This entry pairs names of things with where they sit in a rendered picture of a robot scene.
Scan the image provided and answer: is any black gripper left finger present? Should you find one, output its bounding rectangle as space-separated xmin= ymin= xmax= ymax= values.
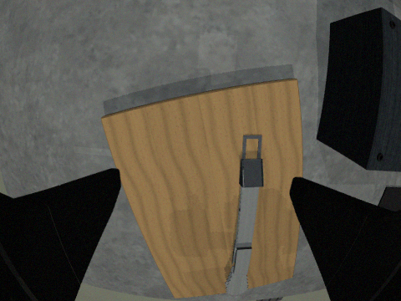
xmin=0 ymin=168 xmax=121 ymax=301

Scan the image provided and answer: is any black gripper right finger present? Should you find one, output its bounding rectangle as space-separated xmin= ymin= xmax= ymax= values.
xmin=290 ymin=177 xmax=401 ymax=301

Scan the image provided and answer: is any light brown wooden board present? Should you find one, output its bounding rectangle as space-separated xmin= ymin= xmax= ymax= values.
xmin=101 ymin=78 xmax=303 ymax=298

